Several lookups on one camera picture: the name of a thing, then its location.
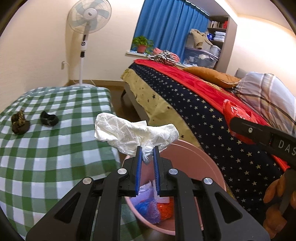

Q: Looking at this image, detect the small white tissue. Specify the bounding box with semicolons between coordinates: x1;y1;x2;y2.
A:
94;113;180;165

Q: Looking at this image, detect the blue plastic bag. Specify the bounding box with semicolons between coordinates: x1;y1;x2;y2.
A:
135;199;161;224

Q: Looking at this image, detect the red wrapper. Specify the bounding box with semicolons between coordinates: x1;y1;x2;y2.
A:
223;99;258;145

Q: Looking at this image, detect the small black item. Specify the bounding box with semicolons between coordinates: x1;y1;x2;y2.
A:
40;111;59;126

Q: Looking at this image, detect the dark brown wrapper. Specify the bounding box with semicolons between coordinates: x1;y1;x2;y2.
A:
11;109;30;135

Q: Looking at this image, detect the purple foam fruit net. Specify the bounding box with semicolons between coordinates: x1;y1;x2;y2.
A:
130;180;158;206

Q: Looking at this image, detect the orange plastic bag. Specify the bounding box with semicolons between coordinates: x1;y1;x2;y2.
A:
157;197;174;221

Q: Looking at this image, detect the pink plastic trash bin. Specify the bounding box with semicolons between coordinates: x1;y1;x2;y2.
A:
122;139;227;236

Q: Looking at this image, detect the right hand orange glove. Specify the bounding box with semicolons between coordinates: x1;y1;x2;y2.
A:
263;169;295;240

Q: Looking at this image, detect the navy star bedsheet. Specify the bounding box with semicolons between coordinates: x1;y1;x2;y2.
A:
122;63;282;215

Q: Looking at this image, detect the yellow star bed skirt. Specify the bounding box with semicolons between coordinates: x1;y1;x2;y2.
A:
121;68;202;149

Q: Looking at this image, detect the plaid grey pillow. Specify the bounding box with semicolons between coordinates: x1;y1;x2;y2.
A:
234;72;295;136

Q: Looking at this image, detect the red floral blanket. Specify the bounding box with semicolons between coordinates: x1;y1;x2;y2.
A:
128;59;288;172

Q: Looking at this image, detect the green white checkered tablecloth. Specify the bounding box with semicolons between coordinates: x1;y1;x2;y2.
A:
0;86;149;241

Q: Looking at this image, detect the orange brown pillow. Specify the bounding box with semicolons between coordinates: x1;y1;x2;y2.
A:
183;67;241;88

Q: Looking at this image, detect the zebra striped cloth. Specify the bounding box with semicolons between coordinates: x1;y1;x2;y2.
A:
149;52;176;66

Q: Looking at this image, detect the pink folded cloth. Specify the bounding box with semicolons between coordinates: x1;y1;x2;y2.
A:
152;48;180;63

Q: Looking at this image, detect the clear storage box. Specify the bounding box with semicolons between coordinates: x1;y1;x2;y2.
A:
183;48;219;69

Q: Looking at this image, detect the potted green plant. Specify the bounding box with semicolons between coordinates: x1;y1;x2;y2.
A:
132;36;154;55

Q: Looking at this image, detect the beige jacket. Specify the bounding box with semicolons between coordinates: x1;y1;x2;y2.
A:
190;29;213;51

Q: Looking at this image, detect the wooden bookshelf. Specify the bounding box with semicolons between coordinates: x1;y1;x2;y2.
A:
207;16;237;73

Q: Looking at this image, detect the blue curtain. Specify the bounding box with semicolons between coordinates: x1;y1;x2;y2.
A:
134;0;209;61

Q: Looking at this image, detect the white standing fan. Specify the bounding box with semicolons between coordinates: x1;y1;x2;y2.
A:
67;0;112;86

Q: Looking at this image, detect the wall power outlet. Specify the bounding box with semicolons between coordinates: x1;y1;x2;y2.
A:
61;61;67;70

